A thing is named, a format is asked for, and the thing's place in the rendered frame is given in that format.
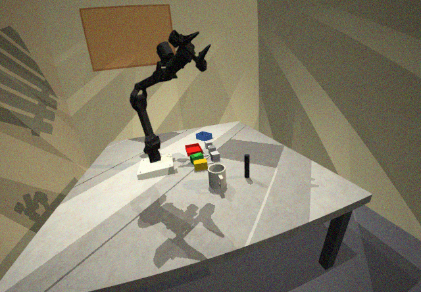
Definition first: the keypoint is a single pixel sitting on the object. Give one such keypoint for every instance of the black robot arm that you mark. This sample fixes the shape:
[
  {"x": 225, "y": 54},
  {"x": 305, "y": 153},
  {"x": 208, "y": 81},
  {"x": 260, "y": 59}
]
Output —
[{"x": 139, "y": 102}]

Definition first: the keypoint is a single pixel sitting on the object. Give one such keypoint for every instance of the blue tray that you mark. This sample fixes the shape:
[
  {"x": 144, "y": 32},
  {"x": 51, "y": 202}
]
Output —
[{"x": 204, "y": 136}]

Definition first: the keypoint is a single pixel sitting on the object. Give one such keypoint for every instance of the red tray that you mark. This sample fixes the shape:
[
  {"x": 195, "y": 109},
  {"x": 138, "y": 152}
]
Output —
[{"x": 193, "y": 149}]

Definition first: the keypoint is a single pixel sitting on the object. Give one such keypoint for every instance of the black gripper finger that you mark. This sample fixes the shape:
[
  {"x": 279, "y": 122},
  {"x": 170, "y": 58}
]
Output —
[
  {"x": 184, "y": 40},
  {"x": 202, "y": 54}
]

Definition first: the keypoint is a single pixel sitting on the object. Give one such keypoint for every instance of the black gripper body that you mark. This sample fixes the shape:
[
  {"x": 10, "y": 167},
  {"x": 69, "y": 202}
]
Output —
[{"x": 184, "y": 55}]

